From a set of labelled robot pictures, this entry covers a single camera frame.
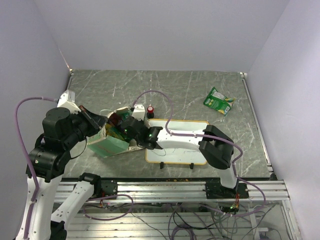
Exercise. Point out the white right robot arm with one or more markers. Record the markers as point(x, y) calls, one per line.
point(215, 146)

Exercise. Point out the green printed paper bag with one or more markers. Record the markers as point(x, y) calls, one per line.
point(106, 145)

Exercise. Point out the yellow-framed small whiteboard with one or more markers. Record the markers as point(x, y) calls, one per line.
point(182, 156)

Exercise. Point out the aluminium rail frame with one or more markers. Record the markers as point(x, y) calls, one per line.
point(186, 209)

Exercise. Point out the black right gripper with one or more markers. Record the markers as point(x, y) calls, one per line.
point(128, 136)

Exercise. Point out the yellow snack packet in bag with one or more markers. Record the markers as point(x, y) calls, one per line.
point(112, 131)

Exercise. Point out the green snack packet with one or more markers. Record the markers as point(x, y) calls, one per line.
point(219, 102)

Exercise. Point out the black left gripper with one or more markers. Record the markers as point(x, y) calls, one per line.
point(97, 121)

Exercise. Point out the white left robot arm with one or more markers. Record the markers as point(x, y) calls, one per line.
point(63, 127)

